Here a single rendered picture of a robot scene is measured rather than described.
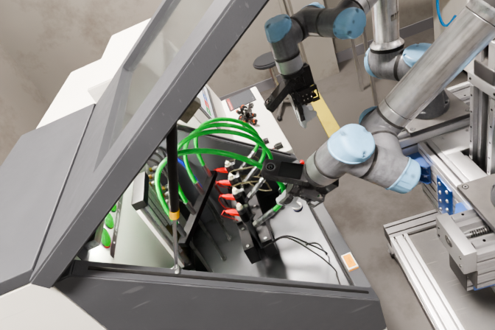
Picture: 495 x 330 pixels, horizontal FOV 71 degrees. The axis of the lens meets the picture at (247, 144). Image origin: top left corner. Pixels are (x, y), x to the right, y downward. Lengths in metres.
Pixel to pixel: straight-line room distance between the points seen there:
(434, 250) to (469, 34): 1.42
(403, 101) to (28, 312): 0.84
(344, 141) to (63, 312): 0.64
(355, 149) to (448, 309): 1.28
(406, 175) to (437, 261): 1.27
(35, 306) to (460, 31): 0.93
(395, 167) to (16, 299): 0.75
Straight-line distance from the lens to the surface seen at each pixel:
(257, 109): 1.84
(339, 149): 0.66
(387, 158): 0.72
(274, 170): 0.81
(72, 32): 4.14
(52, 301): 0.82
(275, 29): 0.97
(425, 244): 2.04
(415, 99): 0.78
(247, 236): 1.23
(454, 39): 0.75
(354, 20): 0.95
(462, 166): 1.34
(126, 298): 0.81
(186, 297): 0.82
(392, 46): 1.36
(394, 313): 2.09
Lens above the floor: 1.87
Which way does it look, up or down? 34 degrees down
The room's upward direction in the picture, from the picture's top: 24 degrees counter-clockwise
